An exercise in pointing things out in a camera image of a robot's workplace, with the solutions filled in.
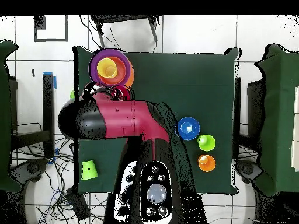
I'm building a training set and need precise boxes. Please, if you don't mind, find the purple bowl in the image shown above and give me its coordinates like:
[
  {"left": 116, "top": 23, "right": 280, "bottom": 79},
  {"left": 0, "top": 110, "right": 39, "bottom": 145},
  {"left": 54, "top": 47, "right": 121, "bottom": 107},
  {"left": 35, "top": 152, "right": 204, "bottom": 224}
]
[{"left": 88, "top": 48, "right": 132, "bottom": 89}]

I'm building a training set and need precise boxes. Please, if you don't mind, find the yellow cup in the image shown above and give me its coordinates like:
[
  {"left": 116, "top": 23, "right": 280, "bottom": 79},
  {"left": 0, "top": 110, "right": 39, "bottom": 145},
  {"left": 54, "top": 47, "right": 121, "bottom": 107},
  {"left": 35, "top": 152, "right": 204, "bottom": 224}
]
[{"left": 96, "top": 57, "right": 119, "bottom": 79}]

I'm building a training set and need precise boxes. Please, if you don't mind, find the small orange-red bowl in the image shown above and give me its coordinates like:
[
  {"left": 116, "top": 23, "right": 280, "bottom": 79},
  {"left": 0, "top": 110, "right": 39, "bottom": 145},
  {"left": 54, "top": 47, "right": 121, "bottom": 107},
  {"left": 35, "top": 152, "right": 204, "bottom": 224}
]
[{"left": 96, "top": 56, "right": 127, "bottom": 86}]

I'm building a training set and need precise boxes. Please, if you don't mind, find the red cup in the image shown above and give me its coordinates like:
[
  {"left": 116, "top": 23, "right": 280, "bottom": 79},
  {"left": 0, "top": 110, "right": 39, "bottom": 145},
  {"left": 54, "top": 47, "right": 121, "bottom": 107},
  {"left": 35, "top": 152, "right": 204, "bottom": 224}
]
[{"left": 111, "top": 85, "right": 132, "bottom": 102}]

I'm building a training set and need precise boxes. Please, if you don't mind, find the blue bowl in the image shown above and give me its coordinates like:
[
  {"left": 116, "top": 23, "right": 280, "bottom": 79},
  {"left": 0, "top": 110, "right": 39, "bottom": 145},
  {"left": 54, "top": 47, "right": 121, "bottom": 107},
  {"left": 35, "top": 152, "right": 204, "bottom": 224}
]
[{"left": 176, "top": 116, "right": 201, "bottom": 141}]

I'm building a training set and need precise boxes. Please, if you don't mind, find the blue tape strip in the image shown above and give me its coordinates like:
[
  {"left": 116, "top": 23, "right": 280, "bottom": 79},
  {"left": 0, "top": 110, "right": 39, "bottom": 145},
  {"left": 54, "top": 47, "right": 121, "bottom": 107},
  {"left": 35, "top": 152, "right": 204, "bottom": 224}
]
[{"left": 43, "top": 71, "right": 57, "bottom": 89}]

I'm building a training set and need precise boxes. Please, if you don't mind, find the black chair with legs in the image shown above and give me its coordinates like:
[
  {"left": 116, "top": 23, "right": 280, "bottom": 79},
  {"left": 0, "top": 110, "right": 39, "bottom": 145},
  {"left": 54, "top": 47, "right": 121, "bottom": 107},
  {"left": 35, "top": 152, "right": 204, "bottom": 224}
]
[{"left": 89, "top": 14, "right": 163, "bottom": 48}]

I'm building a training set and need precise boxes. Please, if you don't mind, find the green cloth side table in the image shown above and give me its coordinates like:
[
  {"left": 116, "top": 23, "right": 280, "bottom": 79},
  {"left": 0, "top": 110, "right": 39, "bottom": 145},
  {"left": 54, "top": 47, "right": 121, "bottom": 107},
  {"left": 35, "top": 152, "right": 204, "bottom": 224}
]
[
  {"left": 254, "top": 44, "right": 299, "bottom": 197},
  {"left": 0, "top": 40, "right": 22, "bottom": 193}
]

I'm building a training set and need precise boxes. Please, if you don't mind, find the dark green tablecloth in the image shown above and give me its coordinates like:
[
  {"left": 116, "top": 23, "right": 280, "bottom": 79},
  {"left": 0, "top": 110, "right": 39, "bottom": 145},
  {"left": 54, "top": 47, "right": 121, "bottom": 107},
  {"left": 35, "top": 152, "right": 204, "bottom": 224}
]
[{"left": 73, "top": 45, "right": 240, "bottom": 195}]

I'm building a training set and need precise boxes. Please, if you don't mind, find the black power adapter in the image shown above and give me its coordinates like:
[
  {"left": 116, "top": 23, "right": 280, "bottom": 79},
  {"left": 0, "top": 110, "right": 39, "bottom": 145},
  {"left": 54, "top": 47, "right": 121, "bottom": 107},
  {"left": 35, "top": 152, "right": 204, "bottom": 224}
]
[{"left": 65, "top": 187, "right": 91, "bottom": 221}]

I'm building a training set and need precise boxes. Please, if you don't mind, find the light green cup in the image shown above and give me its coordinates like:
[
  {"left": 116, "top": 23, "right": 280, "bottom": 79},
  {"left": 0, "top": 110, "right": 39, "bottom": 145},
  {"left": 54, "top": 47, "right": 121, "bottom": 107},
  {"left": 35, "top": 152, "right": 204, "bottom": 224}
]
[{"left": 197, "top": 134, "right": 216, "bottom": 152}]

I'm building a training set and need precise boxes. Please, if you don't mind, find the orange cup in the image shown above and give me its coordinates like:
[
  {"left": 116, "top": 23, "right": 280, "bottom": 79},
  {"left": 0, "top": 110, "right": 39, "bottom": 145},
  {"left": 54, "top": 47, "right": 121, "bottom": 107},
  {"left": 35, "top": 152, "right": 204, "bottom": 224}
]
[{"left": 197, "top": 154, "right": 217, "bottom": 173}]

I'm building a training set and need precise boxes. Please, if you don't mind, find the black metal frame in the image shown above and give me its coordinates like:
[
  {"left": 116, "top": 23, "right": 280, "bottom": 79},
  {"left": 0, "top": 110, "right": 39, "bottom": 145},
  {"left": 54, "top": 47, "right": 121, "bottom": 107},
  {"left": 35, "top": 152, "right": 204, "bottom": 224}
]
[
  {"left": 234, "top": 76, "right": 242, "bottom": 160},
  {"left": 10, "top": 73, "right": 55, "bottom": 158}
]

